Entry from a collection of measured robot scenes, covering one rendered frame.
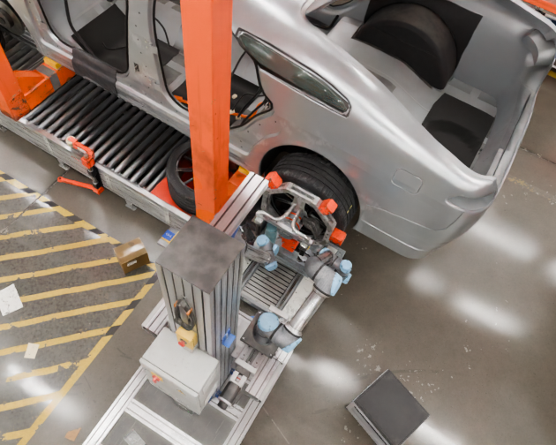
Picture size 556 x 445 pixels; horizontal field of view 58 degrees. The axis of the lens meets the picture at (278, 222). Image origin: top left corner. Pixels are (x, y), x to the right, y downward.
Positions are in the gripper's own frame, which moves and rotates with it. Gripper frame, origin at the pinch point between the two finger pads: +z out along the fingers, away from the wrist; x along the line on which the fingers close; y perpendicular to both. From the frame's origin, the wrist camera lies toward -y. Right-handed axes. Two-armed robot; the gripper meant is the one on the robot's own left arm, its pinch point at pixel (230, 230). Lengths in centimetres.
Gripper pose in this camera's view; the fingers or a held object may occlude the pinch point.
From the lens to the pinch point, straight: 328.7
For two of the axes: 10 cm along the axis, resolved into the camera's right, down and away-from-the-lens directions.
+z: -8.6, -3.0, 4.2
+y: 0.3, 7.8, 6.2
